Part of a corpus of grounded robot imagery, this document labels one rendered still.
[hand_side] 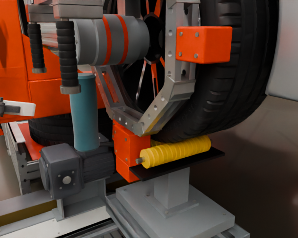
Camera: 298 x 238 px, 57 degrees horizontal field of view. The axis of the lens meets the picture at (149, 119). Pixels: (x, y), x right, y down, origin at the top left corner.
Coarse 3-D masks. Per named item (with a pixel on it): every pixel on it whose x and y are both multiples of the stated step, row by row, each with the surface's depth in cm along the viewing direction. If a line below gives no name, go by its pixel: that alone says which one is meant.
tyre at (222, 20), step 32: (224, 0) 57; (256, 0) 62; (256, 32) 63; (224, 64) 61; (256, 64) 66; (192, 96) 70; (224, 96) 66; (256, 96) 74; (192, 128) 73; (224, 128) 86
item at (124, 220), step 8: (112, 200) 124; (112, 208) 117; (120, 208) 118; (112, 216) 119; (120, 216) 111; (128, 216) 113; (120, 224) 112; (128, 224) 105; (136, 224) 109; (128, 232) 106; (136, 232) 104; (144, 232) 104; (224, 232) 100; (232, 232) 104; (240, 232) 104
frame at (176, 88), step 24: (168, 0) 58; (192, 0) 58; (168, 24) 60; (192, 24) 60; (168, 48) 61; (96, 72) 102; (168, 72) 63; (192, 72) 63; (120, 96) 100; (168, 96) 64; (120, 120) 91; (144, 120) 76; (168, 120) 77
